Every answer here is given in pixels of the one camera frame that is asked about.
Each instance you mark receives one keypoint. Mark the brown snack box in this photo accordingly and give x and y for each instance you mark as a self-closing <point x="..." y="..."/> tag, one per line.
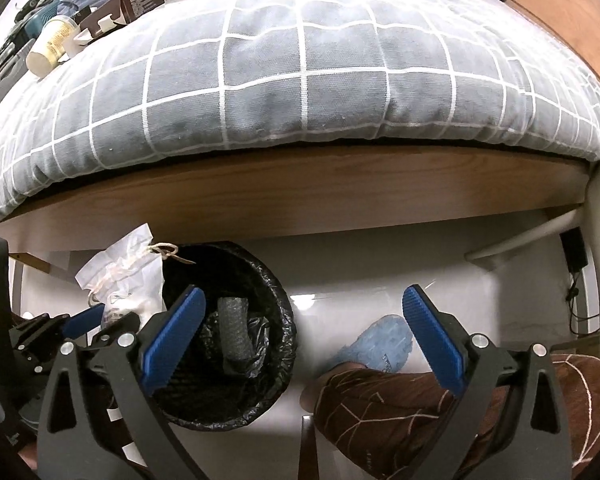
<point x="140" y="0"/>

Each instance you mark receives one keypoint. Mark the trash in bin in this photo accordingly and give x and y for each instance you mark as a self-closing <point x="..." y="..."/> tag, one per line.
<point x="232" y="330"/>

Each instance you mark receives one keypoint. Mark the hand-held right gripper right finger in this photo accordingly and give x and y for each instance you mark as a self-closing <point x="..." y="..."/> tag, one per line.
<point x="432" y="340"/>

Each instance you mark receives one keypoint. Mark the grey checked bed sheet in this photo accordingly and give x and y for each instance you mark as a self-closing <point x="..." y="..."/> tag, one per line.
<point x="330" y="60"/>

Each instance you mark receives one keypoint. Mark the black power adapter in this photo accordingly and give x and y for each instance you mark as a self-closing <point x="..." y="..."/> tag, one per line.
<point x="573" y="250"/>

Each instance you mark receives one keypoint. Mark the grey suitcase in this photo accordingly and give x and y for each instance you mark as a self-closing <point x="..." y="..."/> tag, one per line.
<point x="5" y="80"/>

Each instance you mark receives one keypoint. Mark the trash bin with black liner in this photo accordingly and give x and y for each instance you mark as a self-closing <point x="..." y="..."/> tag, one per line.
<point x="276" y="310"/>

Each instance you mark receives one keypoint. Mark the person's right leg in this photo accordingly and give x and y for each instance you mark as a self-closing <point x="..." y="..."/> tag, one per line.
<point x="380" y="420"/>

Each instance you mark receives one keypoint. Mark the teal suitcase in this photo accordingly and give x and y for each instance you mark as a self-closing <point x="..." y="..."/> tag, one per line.
<point x="37" y="19"/>

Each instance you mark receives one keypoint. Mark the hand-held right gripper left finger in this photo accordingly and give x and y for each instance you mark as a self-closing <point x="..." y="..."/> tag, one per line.
<point x="172" y="340"/>

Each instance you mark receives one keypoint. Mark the white plastic bag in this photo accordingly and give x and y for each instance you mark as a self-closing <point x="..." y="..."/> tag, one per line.
<point x="125" y="270"/>

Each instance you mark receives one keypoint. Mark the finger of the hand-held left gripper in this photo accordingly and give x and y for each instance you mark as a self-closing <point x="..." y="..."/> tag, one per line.
<point x="111" y="329"/>
<point x="82" y="321"/>

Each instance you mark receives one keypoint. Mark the grey metal bed leg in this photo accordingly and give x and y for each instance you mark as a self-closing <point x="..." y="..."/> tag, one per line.
<point x="520" y="237"/>

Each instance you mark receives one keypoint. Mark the paper cup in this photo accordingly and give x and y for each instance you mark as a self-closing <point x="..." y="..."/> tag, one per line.
<point x="50" y="45"/>

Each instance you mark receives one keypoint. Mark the blue slipper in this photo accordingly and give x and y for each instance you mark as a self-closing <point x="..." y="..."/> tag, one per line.
<point x="380" y="340"/>

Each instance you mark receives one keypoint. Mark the wooden headboard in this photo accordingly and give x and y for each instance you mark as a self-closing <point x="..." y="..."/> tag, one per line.
<point x="570" y="20"/>

